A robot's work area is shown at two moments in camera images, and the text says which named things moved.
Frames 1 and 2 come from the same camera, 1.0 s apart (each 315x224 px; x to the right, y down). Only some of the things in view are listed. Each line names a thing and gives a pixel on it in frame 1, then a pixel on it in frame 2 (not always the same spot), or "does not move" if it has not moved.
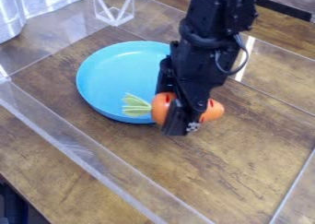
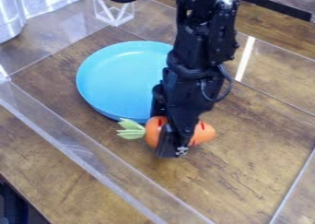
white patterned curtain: [22, 3] does not move
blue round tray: [121, 68] does not move
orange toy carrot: [162, 100] -> [132, 131]
